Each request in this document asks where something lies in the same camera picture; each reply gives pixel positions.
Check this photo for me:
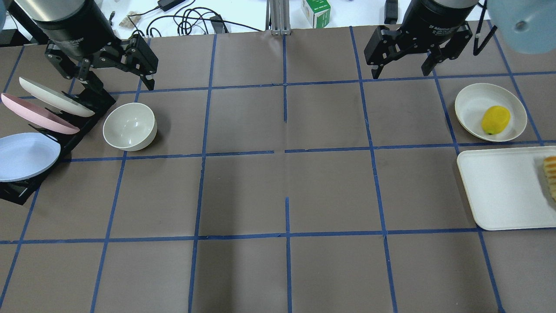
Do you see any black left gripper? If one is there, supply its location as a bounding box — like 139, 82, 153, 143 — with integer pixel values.
26, 0, 159, 94

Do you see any cream bowl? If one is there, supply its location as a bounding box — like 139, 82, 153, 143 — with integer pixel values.
103, 103, 158, 151

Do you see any black power adapter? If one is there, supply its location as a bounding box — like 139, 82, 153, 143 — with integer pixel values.
157, 0, 186, 12

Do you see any white plate in rack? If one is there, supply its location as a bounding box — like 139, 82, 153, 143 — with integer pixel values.
19, 77, 95, 117

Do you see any aluminium frame post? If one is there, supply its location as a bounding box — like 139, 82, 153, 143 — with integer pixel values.
265, 0, 291, 36

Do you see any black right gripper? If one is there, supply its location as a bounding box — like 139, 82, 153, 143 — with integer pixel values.
364, 0, 474, 79

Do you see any cream shallow plate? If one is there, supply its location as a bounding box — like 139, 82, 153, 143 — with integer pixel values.
455, 83, 528, 142

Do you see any black cable bundle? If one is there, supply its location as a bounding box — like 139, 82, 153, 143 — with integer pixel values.
128, 0, 263, 37

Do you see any light blue plate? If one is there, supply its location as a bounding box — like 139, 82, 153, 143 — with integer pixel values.
0, 133, 61, 182

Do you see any pink plate in rack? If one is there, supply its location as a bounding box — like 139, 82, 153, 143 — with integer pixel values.
1, 93, 80, 135

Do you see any green white carton box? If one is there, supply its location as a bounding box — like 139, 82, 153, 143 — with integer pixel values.
301, 0, 331, 29

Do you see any black device on table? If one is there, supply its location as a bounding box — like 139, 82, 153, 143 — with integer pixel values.
384, 0, 399, 24

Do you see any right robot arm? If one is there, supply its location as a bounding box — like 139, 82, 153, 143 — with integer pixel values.
364, 0, 556, 79

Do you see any grilled bread piece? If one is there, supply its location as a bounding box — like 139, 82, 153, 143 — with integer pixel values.
543, 155, 556, 201

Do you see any yellow lemon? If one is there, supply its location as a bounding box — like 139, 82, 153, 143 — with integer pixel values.
481, 105, 512, 135

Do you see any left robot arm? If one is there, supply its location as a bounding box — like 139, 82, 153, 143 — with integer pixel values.
14, 0, 159, 93

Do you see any black dish rack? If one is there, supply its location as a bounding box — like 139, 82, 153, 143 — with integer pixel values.
1, 89, 115, 205

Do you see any cream rectangular tray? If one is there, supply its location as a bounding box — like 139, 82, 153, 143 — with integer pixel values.
457, 146, 556, 230

